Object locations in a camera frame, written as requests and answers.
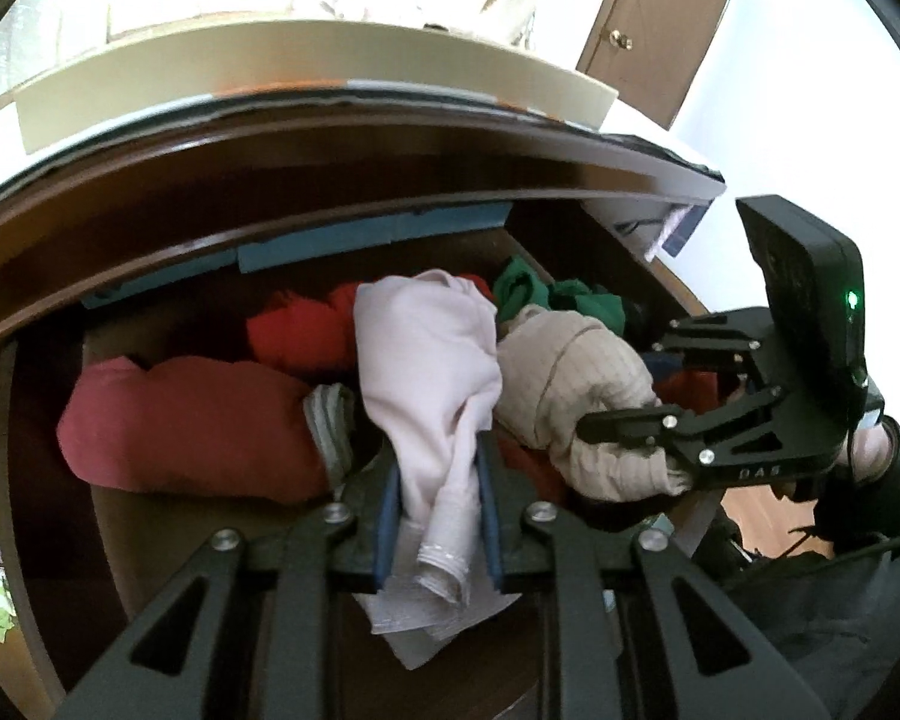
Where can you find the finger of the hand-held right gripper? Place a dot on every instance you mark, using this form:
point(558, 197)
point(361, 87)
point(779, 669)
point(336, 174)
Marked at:
point(645, 426)
point(712, 334)

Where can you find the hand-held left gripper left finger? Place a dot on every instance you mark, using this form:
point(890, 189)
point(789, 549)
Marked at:
point(385, 532)

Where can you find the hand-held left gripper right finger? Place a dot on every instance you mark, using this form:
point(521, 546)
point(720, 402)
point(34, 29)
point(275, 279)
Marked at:
point(491, 532)

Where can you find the beige dotted underwear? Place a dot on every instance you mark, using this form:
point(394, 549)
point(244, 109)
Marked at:
point(570, 375)

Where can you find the green and black underwear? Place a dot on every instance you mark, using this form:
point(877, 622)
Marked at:
point(570, 300)

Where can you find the pale pink underwear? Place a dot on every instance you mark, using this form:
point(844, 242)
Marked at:
point(420, 360)

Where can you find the bright red underwear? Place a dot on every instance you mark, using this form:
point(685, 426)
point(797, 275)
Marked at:
point(300, 334)

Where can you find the maroon underwear with grey waistband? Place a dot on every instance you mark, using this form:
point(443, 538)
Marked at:
point(195, 427)

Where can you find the wooden drawer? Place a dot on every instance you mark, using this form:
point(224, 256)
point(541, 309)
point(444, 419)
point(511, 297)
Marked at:
point(120, 555)

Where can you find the person's right hand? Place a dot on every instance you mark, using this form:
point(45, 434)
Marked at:
point(872, 454)

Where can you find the person's grey trousers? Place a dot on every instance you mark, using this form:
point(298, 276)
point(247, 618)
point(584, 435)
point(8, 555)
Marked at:
point(855, 615)

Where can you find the blue tape strip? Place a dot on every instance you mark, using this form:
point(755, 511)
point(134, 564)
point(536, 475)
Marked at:
point(345, 236)

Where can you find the brass wardrobe knob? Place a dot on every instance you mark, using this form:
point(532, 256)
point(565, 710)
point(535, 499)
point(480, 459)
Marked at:
point(621, 40)

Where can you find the brown wooden door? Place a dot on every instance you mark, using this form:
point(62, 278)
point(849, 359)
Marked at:
point(660, 30)

